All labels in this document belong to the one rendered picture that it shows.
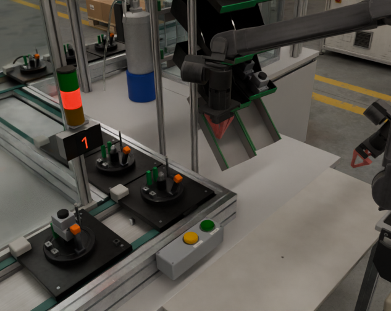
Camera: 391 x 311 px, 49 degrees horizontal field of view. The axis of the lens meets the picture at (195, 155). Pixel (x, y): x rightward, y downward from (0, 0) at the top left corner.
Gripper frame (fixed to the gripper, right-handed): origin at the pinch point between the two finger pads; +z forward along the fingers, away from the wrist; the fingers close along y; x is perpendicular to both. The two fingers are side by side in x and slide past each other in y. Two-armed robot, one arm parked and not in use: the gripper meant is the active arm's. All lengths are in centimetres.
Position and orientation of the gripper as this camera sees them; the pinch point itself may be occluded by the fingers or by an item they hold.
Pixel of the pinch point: (218, 135)
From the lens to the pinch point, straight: 116.7
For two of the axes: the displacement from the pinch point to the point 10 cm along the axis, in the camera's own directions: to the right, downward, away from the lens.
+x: 7.2, 3.7, -5.8
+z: 0.1, 8.4, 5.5
